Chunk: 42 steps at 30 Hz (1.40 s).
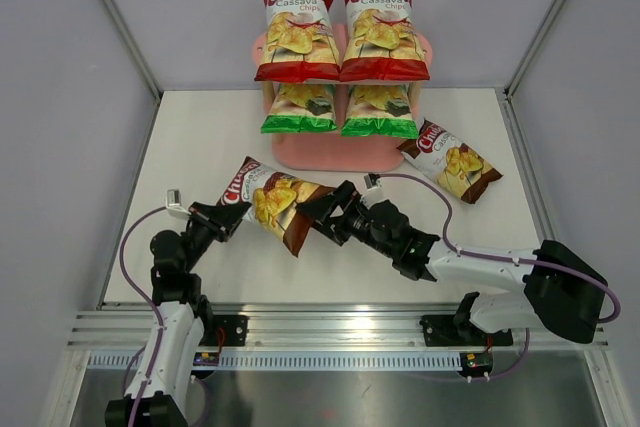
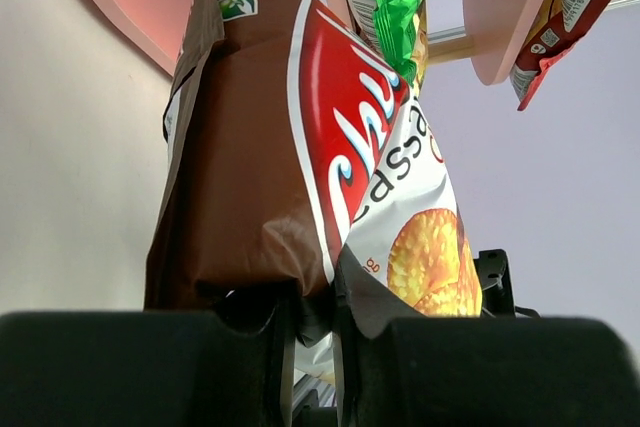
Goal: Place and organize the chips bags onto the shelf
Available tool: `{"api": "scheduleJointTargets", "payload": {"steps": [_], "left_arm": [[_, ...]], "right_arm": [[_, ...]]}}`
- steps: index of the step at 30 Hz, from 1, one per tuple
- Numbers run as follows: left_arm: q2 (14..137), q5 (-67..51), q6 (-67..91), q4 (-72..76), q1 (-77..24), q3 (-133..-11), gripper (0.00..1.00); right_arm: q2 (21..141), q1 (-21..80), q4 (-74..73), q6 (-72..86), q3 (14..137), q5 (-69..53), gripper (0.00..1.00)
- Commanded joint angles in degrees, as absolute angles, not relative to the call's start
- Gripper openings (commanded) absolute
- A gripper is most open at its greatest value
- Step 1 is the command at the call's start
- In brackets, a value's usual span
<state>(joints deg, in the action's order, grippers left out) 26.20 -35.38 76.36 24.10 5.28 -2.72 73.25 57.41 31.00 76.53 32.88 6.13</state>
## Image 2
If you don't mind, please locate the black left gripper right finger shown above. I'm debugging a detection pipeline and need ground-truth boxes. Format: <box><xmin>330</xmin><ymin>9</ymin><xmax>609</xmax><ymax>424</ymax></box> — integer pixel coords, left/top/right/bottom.
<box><xmin>334</xmin><ymin>250</ymin><xmax>639</xmax><ymax>426</ymax></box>

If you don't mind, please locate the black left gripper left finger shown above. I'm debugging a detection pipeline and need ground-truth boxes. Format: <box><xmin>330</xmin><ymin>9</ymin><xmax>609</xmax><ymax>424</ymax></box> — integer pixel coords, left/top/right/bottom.
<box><xmin>1</xmin><ymin>292</ymin><xmax>293</xmax><ymax>426</ymax></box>

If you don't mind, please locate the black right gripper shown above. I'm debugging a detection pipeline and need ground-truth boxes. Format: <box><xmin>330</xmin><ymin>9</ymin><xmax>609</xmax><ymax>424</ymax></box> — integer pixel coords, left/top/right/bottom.
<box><xmin>474</xmin><ymin>249</ymin><xmax>540</xmax><ymax>318</ymax></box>

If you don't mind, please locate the brown Chuba chips bag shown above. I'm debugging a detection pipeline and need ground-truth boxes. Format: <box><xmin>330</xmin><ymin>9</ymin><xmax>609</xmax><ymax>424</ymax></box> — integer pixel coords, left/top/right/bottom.
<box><xmin>143</xmin><ymin>0</ymin><xmax>484</xmax><ymax>383</ymax></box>

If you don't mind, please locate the red Chuba chips bag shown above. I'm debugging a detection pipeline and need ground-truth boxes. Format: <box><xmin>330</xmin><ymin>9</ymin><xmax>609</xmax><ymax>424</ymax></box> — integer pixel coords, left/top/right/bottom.
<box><xmin>510</xmin><ymin>0</ymin><xmax>611</xmax><ymax>111</ymax></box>

